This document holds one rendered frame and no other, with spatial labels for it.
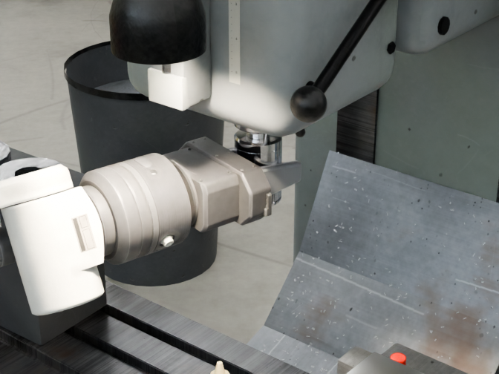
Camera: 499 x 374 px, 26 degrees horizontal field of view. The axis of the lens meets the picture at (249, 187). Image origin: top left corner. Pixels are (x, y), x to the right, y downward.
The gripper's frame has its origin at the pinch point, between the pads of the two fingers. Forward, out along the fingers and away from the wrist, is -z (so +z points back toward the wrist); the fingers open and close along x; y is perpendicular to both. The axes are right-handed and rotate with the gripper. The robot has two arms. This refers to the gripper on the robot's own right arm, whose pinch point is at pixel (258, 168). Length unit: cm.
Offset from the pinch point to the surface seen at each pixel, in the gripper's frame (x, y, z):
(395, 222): 11.3, 21.1, -32.1
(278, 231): 162, 122, -137
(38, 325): 28.1, 28.7, 11.6
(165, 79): -3.3, -13.1, 12.7
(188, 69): -4.9, -14.2, 11.4
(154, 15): -12.6, -22.3, 19.6
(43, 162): 36.9, 11.8, 5.0
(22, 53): 367, 122, -150
